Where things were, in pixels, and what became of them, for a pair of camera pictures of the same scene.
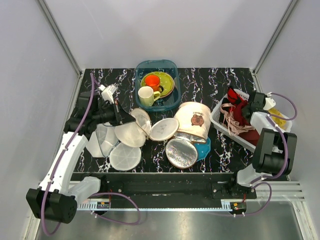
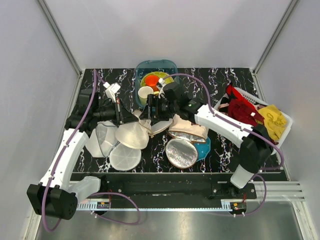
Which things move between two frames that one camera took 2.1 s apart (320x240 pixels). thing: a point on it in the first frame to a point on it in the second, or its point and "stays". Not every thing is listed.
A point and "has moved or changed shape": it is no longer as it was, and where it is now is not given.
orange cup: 153,81 stays
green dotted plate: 166,80 stays
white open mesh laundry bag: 103,142 stays
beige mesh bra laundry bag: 135,133 has moved or changed shape
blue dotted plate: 203,149 stays
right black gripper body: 242,113 to 163,108
